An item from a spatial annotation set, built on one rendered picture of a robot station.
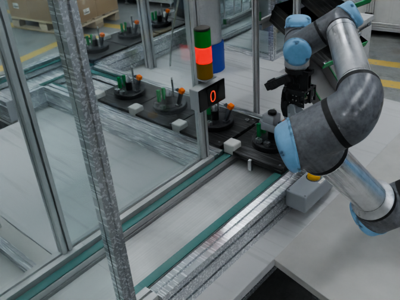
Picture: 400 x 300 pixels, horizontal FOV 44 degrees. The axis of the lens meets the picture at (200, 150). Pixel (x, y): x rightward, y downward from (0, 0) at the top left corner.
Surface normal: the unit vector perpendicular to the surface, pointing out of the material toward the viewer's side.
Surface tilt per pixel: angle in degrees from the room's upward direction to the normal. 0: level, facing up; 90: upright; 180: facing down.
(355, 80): 18
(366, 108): 55
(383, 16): 90
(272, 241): 0
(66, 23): 90
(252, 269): 0
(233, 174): 0
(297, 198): 90
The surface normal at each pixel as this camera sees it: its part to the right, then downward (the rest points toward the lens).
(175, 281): -0.07, -0.85
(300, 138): -0.48, 0.04
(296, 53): -0.18, 0.53
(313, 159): 0.07, 0.78
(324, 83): 0.39, -0.33
